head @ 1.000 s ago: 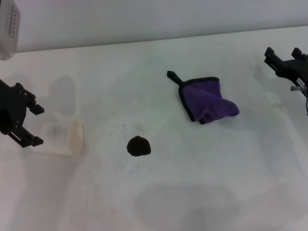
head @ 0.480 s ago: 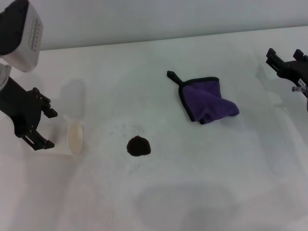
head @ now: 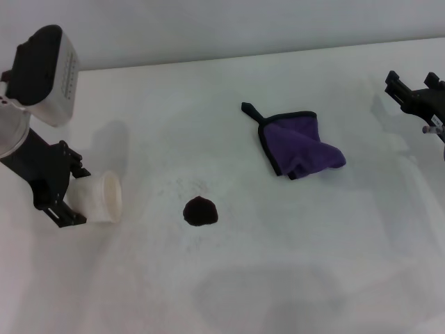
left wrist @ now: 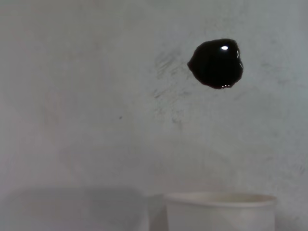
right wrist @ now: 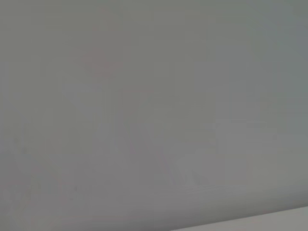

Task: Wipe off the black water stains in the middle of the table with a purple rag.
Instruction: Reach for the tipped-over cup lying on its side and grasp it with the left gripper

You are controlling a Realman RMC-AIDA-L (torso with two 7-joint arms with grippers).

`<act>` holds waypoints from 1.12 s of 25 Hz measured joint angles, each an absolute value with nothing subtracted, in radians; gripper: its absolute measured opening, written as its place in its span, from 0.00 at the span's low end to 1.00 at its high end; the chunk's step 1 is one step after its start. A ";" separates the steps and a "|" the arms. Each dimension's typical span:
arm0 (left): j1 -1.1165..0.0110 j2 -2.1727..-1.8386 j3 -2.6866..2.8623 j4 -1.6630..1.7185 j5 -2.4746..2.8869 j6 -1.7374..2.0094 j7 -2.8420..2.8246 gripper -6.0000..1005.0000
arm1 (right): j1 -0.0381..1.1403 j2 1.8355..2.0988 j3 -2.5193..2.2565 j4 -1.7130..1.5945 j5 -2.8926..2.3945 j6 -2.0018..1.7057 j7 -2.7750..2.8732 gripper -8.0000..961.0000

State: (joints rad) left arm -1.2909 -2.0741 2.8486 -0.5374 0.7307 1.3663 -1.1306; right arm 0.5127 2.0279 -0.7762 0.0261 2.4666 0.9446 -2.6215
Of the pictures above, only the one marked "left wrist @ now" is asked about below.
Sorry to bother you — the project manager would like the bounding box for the white paper cup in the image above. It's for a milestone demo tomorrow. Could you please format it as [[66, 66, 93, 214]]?
[[163, 192, 278, 231]]

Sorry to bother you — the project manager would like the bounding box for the black liquid stain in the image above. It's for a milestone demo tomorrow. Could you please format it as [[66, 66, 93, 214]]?
[[187, 38, 245, 90]]

